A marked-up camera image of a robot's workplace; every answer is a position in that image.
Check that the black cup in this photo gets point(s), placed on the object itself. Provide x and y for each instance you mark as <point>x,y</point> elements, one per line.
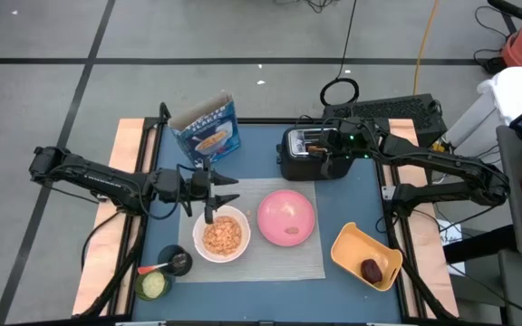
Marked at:
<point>167,254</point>

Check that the white cloth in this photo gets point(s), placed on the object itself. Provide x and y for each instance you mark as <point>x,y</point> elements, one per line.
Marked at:
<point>515,88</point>

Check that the yellow plastic basket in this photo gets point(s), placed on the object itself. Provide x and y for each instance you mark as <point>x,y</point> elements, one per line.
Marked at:
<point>351,249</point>

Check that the grey woven placemat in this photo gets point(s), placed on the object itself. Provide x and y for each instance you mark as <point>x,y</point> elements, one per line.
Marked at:
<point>261,267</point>

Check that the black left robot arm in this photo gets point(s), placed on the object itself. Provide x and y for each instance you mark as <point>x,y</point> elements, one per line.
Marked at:
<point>93,179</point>

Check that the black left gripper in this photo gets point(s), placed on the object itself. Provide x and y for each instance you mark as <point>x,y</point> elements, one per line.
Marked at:
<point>175,185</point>

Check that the white paper sheet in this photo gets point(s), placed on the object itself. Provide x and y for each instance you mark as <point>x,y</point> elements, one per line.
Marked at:
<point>450,235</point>

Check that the black computer case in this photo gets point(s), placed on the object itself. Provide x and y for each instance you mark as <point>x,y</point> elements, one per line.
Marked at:
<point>397,111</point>

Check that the dark red apple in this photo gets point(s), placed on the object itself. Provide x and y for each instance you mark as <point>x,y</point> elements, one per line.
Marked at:
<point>371,271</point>

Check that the orange cereal flakes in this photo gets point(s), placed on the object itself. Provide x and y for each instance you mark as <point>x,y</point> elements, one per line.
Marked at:
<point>222,236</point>

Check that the green cup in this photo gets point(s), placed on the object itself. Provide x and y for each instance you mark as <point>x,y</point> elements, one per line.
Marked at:
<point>153,286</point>

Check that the small brown bread piece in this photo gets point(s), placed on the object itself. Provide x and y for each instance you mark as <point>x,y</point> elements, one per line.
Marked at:
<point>292,230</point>

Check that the black and chrome toaster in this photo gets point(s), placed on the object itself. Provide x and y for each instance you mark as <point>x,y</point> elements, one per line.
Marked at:
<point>302,167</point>

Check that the blue frosted flakes cereal box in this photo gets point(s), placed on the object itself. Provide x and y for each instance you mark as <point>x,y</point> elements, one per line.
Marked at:
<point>209,136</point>

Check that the white ceramic bowl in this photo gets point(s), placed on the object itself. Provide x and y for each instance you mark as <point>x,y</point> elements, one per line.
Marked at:
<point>197,240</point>

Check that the pink plastic plate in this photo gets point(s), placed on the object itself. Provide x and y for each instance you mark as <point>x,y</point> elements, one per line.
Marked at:
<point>279,213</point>

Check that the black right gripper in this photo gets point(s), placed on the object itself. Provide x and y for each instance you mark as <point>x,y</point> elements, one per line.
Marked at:
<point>354,138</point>

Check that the yellow plug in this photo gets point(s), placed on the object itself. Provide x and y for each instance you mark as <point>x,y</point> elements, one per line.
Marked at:
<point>437,148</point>

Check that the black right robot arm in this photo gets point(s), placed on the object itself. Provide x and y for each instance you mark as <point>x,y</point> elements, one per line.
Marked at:
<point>460,167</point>

